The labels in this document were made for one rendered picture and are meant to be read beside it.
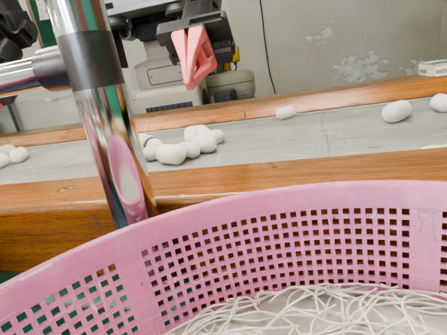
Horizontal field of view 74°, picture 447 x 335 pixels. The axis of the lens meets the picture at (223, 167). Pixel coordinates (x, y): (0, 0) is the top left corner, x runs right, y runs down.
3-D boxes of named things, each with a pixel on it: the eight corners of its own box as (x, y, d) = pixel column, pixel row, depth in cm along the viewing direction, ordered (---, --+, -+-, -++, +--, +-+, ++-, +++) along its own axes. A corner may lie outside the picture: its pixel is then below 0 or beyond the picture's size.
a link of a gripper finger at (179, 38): (215, 60, 35) (221, 10, 39) (159, 70, 37) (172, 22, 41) (230, 100, 40) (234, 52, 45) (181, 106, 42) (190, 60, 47)
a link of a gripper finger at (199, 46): (196, 64, 35) (205, 14, 40) (142, 73, 37) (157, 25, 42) (213, 102, 41) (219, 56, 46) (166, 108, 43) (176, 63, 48)
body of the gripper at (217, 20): (223, 17, 39) (227, -15, 42) (153, 32, 42) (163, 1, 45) (235, 57, 44) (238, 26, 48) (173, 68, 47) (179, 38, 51)
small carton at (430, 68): (418, 75, 50) (418, 62, 50) (442, 72, 49) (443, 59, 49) (433, 77, 45) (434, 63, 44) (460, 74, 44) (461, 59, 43)
